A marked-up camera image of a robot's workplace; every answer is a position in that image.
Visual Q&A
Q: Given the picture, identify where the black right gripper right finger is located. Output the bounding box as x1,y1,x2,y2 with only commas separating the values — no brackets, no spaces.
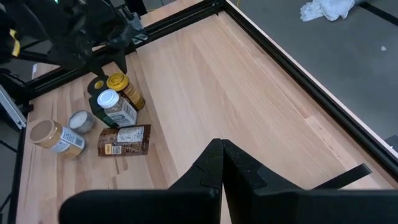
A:
222,139,398,224

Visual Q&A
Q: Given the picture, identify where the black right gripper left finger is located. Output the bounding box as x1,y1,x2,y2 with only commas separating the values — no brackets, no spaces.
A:
58,139,223,224

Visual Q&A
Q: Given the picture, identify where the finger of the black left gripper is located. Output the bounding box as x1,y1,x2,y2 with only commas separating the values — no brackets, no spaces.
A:
85,62,108,78
113,46,128,74

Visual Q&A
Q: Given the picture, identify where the yellow-lid spice jar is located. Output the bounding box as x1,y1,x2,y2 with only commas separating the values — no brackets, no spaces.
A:
106,72,146,112

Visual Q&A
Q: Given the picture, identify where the white-lid spice jar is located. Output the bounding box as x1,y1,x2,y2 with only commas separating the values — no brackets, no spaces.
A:
96,89,138,128

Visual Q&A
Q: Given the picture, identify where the dark green spice tin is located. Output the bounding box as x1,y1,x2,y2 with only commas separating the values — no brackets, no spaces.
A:
88,95,121,129

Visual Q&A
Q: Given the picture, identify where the brown spice pouch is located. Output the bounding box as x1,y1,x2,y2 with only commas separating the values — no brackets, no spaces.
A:
97,124,152,157

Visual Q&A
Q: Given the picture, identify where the tan-lid spice jar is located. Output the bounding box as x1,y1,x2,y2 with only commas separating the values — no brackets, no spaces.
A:
29,119,88,160

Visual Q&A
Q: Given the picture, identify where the small round silver tin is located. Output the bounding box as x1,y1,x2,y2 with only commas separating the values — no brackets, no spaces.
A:
68,110,96,134

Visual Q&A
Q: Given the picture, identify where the yellow tag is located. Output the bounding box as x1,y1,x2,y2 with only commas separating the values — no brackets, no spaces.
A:
9,29,21,57

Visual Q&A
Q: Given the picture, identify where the silver metal bar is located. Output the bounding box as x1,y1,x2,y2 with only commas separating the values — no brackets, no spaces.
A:
0,84,28,131

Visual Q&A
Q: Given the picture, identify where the white crumpled cloth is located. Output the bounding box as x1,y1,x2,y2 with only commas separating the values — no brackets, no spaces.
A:
300,0,356,22

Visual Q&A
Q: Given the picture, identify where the black ring-shaped disc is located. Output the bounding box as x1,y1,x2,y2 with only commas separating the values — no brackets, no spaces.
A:
87,75,109,96

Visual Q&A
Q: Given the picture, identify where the black metal rig frame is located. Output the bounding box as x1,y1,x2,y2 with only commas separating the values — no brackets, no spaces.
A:
0,0,398,224

